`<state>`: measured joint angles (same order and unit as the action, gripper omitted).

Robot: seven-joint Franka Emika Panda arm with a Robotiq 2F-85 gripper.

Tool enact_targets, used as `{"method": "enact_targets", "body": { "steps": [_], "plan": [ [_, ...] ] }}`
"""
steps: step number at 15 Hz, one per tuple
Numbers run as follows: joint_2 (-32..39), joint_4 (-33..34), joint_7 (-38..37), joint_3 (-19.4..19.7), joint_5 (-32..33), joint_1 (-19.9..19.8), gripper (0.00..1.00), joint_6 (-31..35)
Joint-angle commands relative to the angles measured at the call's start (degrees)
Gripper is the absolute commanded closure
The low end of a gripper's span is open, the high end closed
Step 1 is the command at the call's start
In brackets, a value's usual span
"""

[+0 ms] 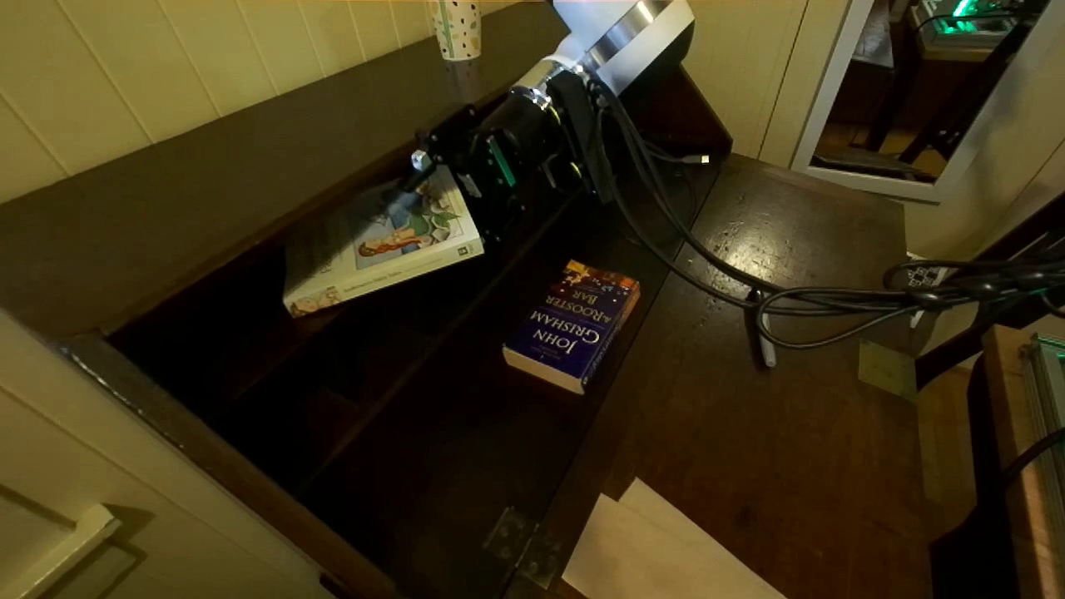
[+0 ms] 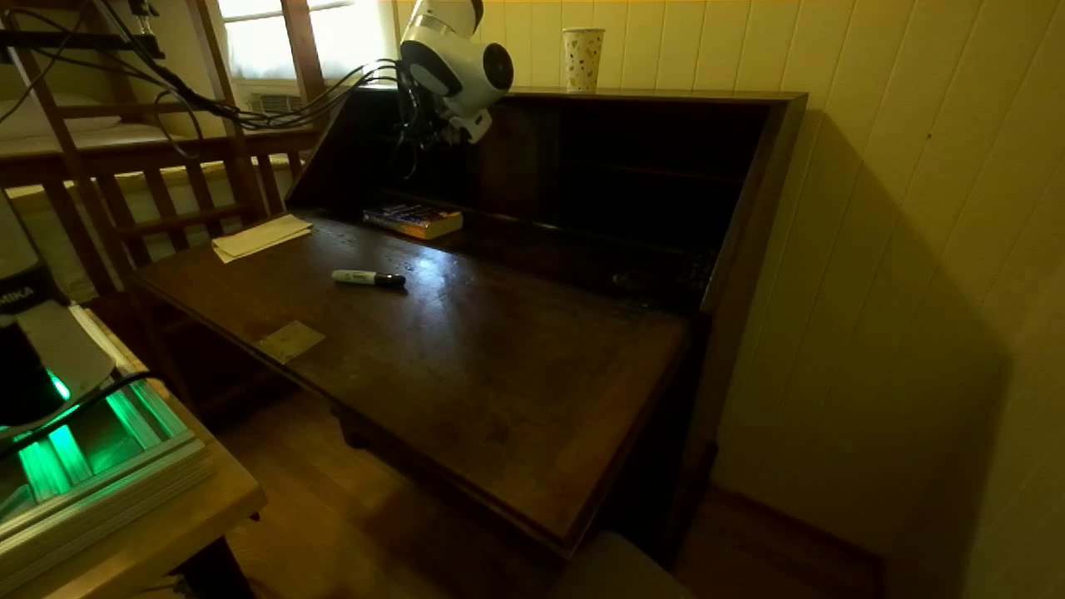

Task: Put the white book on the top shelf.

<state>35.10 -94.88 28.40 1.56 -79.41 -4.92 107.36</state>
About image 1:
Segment black cable bundle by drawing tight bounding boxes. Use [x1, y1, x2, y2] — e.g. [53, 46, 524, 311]
[595, 93, 1065, 361]

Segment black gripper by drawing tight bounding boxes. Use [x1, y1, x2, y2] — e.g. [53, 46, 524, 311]
[379, 59, 609, 229]

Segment black marker with white label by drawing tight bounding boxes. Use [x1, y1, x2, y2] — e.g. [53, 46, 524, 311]
[750, 304, 779, 373]

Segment dark blue Grisham paperback book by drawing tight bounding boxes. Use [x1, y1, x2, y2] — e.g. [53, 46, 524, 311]
[499, 255, 643, 400]

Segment white floor vent grille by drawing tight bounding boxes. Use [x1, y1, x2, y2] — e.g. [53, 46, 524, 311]
[902, 255, 947, 300]

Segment white illustrated fairy tales book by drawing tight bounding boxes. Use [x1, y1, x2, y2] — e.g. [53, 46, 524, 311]
[279, 162, 490, 323]

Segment white framed window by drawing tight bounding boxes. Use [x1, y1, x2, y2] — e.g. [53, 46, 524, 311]
[793, 0, 1065, 208]

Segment beige paper sheets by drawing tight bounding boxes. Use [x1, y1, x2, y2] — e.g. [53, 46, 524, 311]
[558, 476, 786, 599]

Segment brass desk hinge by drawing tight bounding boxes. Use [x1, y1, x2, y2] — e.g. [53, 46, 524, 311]
[482, 507, 569, 592]

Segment dark wooden secretary desk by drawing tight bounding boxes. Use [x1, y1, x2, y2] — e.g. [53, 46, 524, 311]
[0, 0, 934, 599]

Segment wooden chair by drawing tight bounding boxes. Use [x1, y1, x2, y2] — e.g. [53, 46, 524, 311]
[916, 198, 1065, 599]

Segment white dotted paper cup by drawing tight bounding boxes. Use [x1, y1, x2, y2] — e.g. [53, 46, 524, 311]
[429, 0, 485, 65]

